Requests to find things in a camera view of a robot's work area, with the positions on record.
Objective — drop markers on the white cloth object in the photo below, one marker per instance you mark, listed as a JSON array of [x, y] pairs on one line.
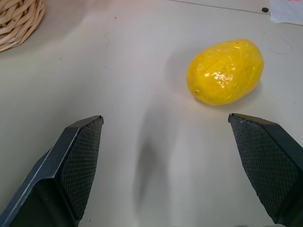
[[286, 10]]

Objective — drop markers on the yellow lemon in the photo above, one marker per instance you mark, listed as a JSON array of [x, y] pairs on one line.
[[225, 73]]

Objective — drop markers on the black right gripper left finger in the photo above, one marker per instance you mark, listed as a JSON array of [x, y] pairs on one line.
[[59, 170]]

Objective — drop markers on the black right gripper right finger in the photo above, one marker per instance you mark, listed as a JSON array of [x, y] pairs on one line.
[[267, 165]]

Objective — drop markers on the small black table stopper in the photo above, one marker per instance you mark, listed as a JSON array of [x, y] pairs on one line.
[[264, 10]]

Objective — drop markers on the wicker basket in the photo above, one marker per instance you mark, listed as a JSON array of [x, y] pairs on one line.
[[17, 21]]

